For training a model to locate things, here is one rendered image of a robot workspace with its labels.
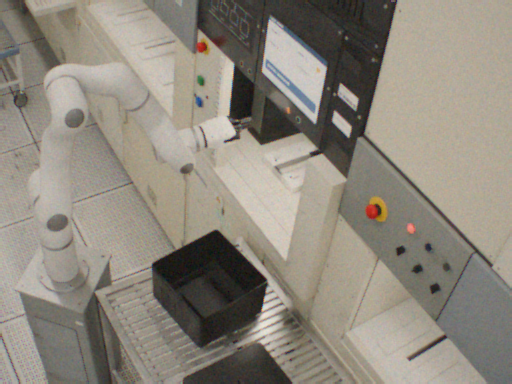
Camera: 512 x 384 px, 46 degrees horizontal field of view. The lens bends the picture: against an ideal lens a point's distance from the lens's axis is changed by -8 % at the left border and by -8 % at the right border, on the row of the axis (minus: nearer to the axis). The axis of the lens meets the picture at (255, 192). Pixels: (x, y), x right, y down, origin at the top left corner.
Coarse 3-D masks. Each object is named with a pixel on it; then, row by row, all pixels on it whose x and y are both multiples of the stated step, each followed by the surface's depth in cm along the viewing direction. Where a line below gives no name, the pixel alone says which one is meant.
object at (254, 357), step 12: (252, 348) 196; (264, 348) 196; (228, 360) 192; (240, 360) 192; (252, 360) 192; (264, 360) 193; (204, 372) 188; (216, 372) 188; (228, 372) 188; (240, 372) 189; (252, 372) 189; (264, 372) 190; (276, 372) 190
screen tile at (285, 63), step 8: (272, 32) 183; (280, 32) 179; (280, 40) 181; (288, 40) 177; (272, 48) 186; (288, 48) 178; (272, 56) 187; (280, 56) 183; (288, 56) 180; (280, 64) 185; (288, 64) 181; (288, 72) 183
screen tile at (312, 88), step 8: (296, 48) 175; (296, 56) 176; (304, 56) 173; (304, 64) 174; (312, 64) 171; (296, 72) 179; (312, 72) 172; (296, 80) 180; (304, 80) 177; (312, 80) 173; (320, 80) 170; (304, 88) 178; (312, 88) 175; (312, 96) 176
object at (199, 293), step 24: (216, 240) 224; (168, 264) 213; (192, 264) 224; (216, 264) 230; (240, 264) 217; (168, 288) 203; (192, 288) 221; (216, 288) 222; (240, 288) 224; (264, 288) 208; (168, 312) 213; (192, 312) 195; (216, 312) 196; (240, 312) 207; (192, 336) 205; (216, 336) 207
